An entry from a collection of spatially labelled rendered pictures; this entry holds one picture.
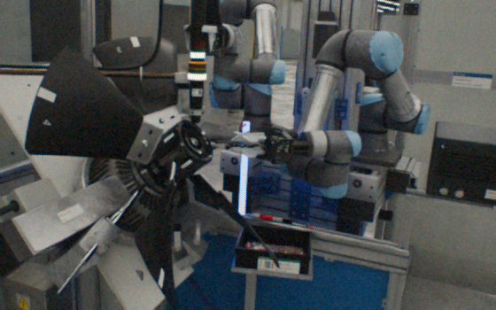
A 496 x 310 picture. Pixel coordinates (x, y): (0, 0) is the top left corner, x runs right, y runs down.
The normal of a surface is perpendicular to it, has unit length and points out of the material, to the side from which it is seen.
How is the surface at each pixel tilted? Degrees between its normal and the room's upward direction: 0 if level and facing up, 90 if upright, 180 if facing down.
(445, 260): 90
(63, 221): 50
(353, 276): 90
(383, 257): 90
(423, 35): 90
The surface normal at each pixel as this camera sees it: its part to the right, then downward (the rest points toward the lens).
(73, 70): 0.70, -0.12
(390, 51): 0.68, 0.12
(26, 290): -0.38, 0.19
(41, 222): 0.74, -0.52
